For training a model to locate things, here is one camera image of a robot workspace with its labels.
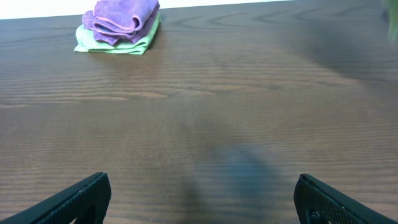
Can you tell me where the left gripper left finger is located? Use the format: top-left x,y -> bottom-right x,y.
1,172 -> 111,224

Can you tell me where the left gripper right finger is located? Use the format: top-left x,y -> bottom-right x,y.
294,174 -> 397,224

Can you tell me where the green microfibre cloth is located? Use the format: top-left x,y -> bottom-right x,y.
383,0 -> 397,40

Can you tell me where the folded green cloth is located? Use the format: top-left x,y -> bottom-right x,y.
74,12 -> 161,55

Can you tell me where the folded purple cloth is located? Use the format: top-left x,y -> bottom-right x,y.
82,0 -> 160,45

